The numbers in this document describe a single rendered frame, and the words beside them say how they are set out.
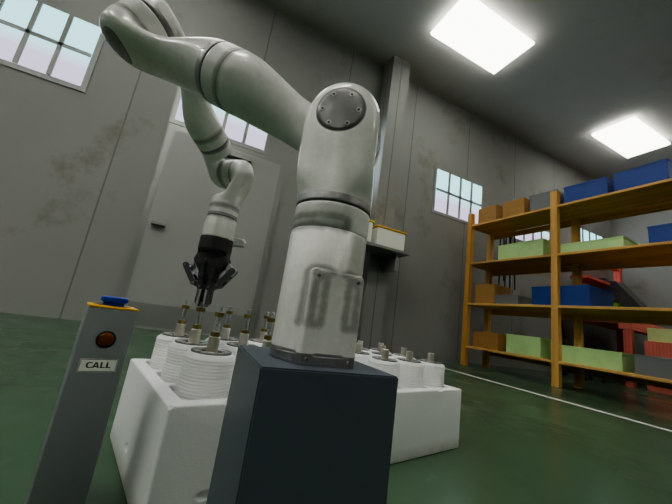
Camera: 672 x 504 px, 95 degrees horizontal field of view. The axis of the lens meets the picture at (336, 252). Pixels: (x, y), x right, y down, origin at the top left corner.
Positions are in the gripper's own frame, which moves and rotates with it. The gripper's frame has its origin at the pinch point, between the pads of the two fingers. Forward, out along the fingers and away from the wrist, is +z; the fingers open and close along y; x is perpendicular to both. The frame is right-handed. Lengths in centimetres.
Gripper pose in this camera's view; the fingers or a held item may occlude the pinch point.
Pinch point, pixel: (203, 298)
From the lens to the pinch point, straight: 77.7
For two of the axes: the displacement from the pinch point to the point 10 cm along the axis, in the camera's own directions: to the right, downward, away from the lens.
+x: 0.6, 2.2, 9.7
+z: -1.4, 9.7, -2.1
